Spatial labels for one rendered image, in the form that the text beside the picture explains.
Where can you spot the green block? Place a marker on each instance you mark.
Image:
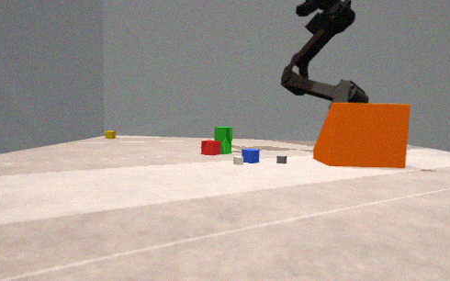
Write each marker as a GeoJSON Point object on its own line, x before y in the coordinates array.
{"type": "Point", "coordinates": [223, 134]}
{"type": "Point", "coordinates": [225, 146]}

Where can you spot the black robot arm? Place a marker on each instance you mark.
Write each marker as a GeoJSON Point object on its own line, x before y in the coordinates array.
{"type": "Point", "coordinates": [334, 19]}

